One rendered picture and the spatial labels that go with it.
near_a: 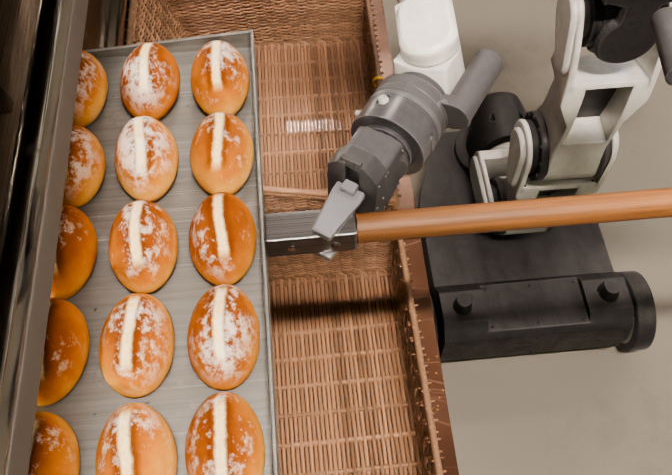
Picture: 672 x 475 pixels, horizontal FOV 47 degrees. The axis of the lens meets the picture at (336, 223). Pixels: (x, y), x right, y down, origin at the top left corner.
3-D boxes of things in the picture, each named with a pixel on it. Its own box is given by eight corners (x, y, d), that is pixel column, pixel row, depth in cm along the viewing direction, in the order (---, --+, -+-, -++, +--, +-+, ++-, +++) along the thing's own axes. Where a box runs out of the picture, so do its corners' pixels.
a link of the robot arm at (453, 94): (359, 83, 83) (406, 17, 88) (381, 152, 91) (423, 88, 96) (455, 100, 77) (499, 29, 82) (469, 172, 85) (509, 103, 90)
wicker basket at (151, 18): (143, 264, 146) (106, 180, 123) (157, 48, 176) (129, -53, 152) (397, 247, 148) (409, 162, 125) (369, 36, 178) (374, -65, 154)
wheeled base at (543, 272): (391, 164, 227) (399, 87, 199) (563, 151, 230) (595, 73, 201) (424, 368, 194) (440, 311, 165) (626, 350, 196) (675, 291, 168)
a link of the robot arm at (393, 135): (395, 183, 72) (449, 97, 77) (306, 142, 74) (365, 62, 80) (387, 249, 83) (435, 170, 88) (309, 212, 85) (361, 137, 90)
